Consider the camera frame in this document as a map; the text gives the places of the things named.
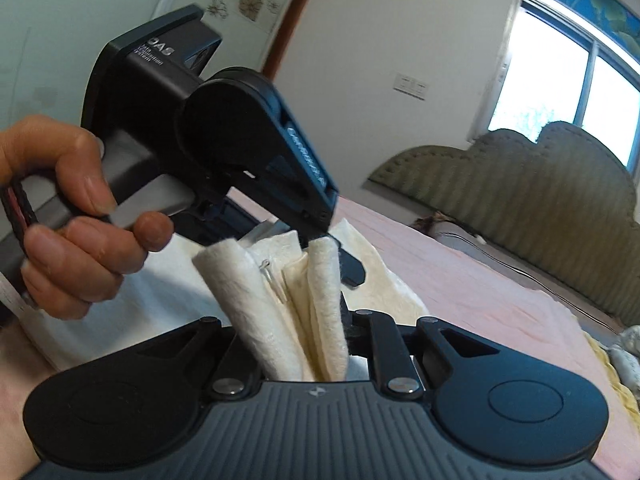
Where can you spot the white wardrobe with flower decals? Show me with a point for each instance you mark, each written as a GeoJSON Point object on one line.
{"type": "Point", "coordinates": [50, 35]}

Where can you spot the person's left hand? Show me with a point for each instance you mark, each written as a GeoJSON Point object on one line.
{"type": "Point", "coordinates": [65, 145]}

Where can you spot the white fleece pants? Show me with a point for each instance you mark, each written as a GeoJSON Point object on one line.
{"type": "Point", "coordinates": [260, 300]}

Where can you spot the grey striped pillow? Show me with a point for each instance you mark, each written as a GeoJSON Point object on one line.
{"type": "Point", "coordinates": [500, 265]}

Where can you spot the olive padded headboard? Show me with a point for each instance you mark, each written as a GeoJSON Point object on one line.
{"type": "Point", "coordinates": [525, 195]}

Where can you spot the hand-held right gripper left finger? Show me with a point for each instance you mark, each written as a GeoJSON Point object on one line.
{"type": "Point", "coordinates": [232, 360]}

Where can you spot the window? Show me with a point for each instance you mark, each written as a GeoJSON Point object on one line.
{"type": "Point", "coordinates": [545, 70]}

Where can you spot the brown wooden door frame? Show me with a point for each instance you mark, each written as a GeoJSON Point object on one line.
{"type": "Point", "coordinates": [295, 15]}

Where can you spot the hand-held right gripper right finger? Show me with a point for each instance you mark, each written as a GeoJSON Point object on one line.
{"type": "Point", "coordinates": [387, 355]}

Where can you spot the pink bed blanket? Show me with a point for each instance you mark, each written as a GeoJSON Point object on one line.
{"type": "Point", "coordinates": [475, 300]}

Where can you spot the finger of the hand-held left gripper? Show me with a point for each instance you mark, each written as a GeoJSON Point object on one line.
{"type": "Point", "coordinates": [352, 270]}
{"type": "Point", "coordinates": [307, 160]}

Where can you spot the white wall socket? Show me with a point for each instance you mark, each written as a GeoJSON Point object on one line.
{"type": "Point", "coordinates": [420, 89]}
{"type": "Point", "coordinates": [401, 84]}

